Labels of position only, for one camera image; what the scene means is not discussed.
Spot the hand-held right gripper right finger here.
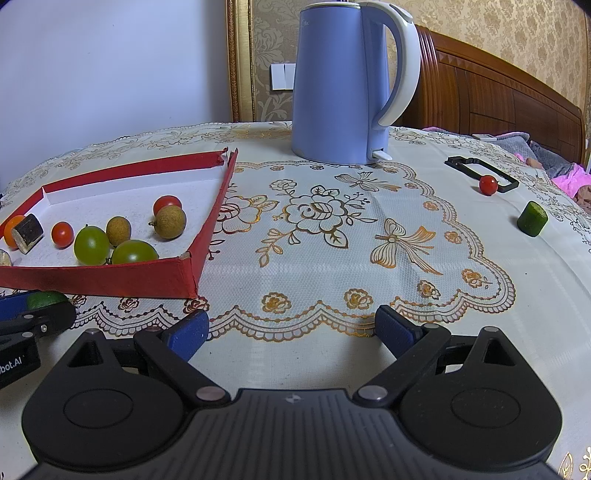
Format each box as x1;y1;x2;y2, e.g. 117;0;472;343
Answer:
352;305;518;408

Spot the black rectangular frame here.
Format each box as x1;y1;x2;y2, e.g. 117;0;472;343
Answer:
444;156;520;193

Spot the green cucumber piece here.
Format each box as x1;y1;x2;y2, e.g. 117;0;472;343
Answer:
516;200;549;238

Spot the dark cucumber piece back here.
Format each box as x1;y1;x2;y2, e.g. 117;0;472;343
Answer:
11;213;45;255

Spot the pink cloth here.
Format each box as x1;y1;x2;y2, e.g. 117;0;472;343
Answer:
551;164;591;200

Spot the wooden headboard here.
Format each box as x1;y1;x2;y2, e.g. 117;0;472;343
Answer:
401;24;586;165

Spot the blue electric kettle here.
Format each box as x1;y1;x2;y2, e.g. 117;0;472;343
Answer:
290;0;422;166

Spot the gold wall trim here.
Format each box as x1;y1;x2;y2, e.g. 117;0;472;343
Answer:
225;0;256;123

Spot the red cardboard box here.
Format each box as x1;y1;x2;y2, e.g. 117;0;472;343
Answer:
0;148;239;301

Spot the orange tangerine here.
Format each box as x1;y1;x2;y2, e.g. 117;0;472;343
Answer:
2;215;27;250

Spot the brown longan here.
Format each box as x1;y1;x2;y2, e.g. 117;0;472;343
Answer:
106;216;133;247
148;205;187;240

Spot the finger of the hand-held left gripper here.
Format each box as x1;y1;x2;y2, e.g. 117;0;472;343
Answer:
0;302;78;345
0;292;32;320

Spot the green tomato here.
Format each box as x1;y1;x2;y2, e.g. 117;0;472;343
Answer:
27;291;70;311
110;239;160;265
74;224;112;267

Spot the embroidered white tablecloth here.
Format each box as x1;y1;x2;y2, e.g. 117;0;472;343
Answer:
0;120;591;480

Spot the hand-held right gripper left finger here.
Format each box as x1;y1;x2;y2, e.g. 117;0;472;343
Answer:
69;308;232;409

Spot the grey blanket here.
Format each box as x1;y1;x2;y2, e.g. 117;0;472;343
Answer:
495;131;574;175

